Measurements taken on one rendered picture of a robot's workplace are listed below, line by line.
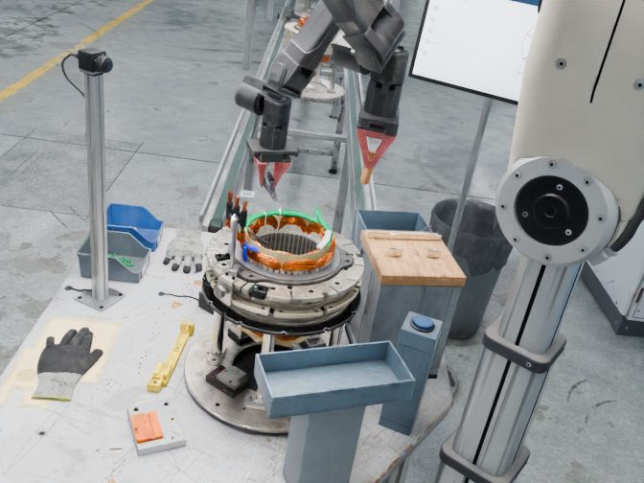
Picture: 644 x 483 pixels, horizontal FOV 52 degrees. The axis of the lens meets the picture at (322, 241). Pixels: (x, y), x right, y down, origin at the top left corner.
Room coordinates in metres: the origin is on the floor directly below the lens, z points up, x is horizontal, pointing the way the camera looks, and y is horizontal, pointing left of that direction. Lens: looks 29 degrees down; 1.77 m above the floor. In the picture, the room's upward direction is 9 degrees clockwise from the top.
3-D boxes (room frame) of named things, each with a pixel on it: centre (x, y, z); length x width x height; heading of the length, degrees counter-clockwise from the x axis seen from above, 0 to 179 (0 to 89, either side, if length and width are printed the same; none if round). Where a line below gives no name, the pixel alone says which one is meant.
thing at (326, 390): (0.87, -0.05, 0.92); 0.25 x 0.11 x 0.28; 112
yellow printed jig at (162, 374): (1.16, 0.29, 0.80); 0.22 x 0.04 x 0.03; 177
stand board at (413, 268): (1.31, -0.20, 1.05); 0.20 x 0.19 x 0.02; 14
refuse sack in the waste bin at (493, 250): (2.66, -0.65, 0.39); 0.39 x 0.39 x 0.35
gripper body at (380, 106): (1.10, -0.06, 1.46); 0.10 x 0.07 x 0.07; 177
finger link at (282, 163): (1.34, 0.14, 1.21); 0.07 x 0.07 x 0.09; 22
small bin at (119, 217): (1.66, 0.55, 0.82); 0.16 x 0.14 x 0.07; 95
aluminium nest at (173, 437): (0.95, 0.27, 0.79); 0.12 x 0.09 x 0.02; 28
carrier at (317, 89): (3.46, 0.19, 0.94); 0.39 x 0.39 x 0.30
